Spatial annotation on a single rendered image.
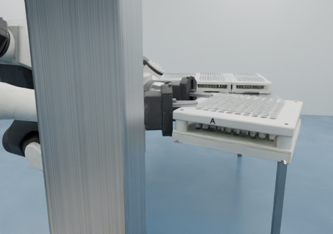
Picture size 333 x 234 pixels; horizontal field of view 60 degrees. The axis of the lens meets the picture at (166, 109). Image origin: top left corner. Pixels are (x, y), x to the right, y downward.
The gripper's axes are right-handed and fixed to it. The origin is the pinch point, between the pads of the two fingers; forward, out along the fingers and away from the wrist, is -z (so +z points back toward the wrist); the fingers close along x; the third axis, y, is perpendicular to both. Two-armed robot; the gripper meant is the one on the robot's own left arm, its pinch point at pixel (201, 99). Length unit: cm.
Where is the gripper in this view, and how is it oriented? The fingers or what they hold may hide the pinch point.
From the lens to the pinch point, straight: 78.7
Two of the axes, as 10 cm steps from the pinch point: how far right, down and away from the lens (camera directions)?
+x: 0.2, 9.7, 2.3
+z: -8.1, -1.2, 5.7
